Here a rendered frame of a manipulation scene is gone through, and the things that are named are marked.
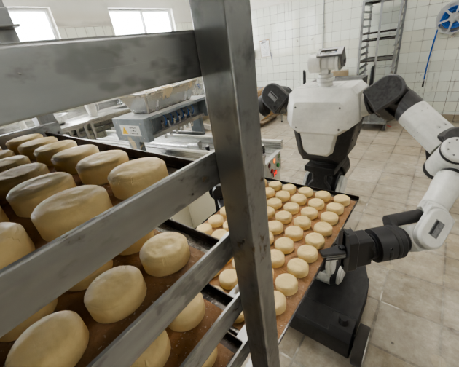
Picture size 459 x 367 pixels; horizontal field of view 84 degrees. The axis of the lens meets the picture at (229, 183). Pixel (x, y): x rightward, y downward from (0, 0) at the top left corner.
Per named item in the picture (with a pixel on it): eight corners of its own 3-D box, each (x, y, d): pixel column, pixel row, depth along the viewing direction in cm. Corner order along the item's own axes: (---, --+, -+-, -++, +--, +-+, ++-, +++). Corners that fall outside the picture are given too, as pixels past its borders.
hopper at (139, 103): (122, 115, 185) (116, 95, 178) (174, 98, 225) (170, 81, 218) (149, 116, 170) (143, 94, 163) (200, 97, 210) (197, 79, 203)
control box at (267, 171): (262, 183, 167) (261, 163, 160) (277, 167, 184) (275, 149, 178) (268, 183, 165) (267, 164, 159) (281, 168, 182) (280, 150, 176)
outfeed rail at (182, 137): (107, 135, 280) (105, 129, 277) (109, 135, 282) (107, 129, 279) (282, 149, 176) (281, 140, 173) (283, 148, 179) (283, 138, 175)
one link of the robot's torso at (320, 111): (305, 140, 135) (304, 67, 118) (378, 147, 115) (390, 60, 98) (278, 163, 116) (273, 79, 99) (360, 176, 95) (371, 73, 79)
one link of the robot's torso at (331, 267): (315, 255, 165) (296, 229, 129) (347, 266, 153) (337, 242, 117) (306, 278, 160) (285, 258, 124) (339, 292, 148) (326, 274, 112)
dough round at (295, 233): (305, 233, 75) (305, 227, 74) (299, 243, 71) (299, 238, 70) (288, 229, 77) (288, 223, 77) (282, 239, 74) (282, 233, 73)
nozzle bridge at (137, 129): (126, 162, 195) (111, 119, 180) (186, 132, 248) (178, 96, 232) (157, 167, 178) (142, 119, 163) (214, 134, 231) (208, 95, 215)
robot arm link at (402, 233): (378, 258, 72) (415, 250, 73) (403, 261, 62) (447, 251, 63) (366, 218, 75) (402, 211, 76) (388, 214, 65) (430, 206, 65)
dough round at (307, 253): (316, 265, 64) (316, 259, 63) (296, 261, 66) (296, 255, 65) (318, 251, 68) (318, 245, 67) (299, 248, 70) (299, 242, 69)
